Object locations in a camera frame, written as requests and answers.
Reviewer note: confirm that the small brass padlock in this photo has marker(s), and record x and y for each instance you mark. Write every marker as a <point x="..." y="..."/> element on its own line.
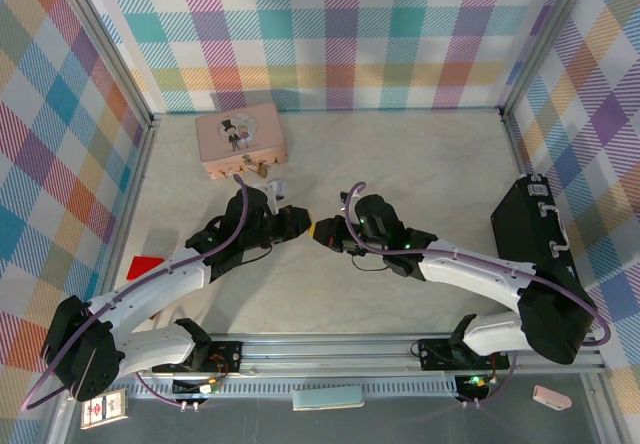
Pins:
<point x="260" y="167"/>

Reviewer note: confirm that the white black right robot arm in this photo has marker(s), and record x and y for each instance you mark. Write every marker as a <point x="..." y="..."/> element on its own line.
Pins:
<point x="475" y="276"/>

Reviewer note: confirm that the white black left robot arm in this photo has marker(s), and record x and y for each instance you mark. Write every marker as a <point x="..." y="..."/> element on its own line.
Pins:
<point x="155" y="344"/>

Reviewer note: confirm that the pink cartoon couple tin box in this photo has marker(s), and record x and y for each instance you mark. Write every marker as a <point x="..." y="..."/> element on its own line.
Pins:
<point x="240" y="134"/>

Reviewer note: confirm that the red glittery object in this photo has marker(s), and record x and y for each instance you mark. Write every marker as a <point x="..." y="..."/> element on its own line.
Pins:
<point x="142" y="266"/>

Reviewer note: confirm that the black hard carrying case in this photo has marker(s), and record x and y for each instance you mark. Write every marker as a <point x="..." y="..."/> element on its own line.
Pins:
<point x="530" y="234"/>

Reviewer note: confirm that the light teal flat block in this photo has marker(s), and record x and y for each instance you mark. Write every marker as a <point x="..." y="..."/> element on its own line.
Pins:
<point x="327" y="397"/>

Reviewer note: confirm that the small controller circuit board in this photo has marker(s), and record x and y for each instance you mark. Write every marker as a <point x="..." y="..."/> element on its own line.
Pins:
<point x="475" y="383"/>
<point x="200" y="388"/>

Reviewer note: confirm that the playing card box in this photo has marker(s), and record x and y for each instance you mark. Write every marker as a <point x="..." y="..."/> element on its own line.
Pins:
<point x="102" y="408"/>

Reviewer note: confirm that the small pink block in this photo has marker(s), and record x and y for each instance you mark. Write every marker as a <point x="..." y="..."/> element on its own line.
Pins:
<point x="551" y="397"/>

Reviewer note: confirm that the aluminium frame back rail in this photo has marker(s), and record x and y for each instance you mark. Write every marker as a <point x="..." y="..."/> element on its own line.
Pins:
<point x="350" y="110"/>

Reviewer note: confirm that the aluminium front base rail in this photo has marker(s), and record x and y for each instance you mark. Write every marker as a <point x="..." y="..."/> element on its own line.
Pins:
<point x="325" y="354"/>

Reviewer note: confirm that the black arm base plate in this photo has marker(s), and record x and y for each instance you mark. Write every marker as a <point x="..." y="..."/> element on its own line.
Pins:
<point x="435" y="354"/>
<point x="225" y="354"/>

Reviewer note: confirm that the aluminium frame post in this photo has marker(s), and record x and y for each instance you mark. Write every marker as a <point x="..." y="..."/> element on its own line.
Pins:
<point x="545" y="39"/>
<point x="107" y="49"/>

